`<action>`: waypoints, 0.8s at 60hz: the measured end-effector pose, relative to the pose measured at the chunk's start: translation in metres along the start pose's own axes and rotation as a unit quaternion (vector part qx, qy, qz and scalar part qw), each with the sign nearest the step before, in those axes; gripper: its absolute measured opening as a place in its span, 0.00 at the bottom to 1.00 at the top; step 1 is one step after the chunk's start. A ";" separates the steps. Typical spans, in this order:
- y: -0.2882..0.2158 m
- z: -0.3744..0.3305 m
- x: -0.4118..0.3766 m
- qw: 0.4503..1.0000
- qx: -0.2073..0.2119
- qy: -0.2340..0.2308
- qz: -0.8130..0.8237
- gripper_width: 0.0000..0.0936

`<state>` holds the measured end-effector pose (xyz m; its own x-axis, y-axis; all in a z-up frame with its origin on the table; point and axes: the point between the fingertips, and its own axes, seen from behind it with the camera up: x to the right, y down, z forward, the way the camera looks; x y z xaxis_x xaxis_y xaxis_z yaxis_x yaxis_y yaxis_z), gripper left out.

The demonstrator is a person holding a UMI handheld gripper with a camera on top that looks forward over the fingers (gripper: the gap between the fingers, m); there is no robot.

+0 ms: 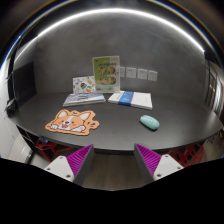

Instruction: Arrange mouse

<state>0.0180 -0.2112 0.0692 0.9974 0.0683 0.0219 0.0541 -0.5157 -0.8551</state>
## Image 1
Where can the white and blue book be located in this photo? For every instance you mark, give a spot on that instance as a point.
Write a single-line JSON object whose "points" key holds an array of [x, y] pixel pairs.
{"points": [[133, 99]]}

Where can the red chair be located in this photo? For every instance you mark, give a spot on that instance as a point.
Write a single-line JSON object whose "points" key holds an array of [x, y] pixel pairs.
{"points": [[51, 150], [189, 155]]}

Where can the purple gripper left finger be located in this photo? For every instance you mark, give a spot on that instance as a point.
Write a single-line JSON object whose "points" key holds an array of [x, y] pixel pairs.
{"points": [[73, 167]]}

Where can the grey striped book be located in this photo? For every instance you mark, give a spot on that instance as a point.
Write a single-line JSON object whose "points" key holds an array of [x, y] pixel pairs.
{"points": [[83, 98]]}

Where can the white LED ceiling strip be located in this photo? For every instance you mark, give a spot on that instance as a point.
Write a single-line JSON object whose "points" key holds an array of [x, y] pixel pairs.
{"points": [[139, 39]]}

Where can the white wall socket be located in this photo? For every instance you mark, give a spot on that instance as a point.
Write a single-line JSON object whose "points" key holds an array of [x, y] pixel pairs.
{"points": [[152, 75], [131, 72], [122, 71], [142, 74]]}

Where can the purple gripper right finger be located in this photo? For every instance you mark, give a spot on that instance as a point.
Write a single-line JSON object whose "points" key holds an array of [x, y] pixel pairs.
{"points": [[154, 166]]}

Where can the red chair left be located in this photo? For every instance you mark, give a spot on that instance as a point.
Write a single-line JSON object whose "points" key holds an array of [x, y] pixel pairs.
{"points": [[51, 150]]}

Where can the red chair right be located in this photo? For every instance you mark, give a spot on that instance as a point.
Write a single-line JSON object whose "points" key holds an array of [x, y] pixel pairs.
{"points": [[189, 155]]}

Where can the corgi dog mouse pad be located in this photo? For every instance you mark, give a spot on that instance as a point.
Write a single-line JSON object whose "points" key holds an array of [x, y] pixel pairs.
{"points": [[73, 122]]}

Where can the colourful illustrated card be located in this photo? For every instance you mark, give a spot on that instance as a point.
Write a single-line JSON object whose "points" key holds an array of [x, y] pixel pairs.
{"points": [[83, 84]]}

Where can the black device on table edge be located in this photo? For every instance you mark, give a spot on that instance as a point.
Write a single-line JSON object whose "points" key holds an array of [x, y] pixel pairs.
{"points": [[11, 107]]}

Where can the green food menu sign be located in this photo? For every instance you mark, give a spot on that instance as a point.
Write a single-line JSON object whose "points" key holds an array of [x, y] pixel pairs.
{"points": [[107, 74]]}

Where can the teal computer mouse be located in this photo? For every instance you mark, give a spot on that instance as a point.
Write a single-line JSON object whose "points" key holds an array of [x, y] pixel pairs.
{"points": [[150, 122]]}

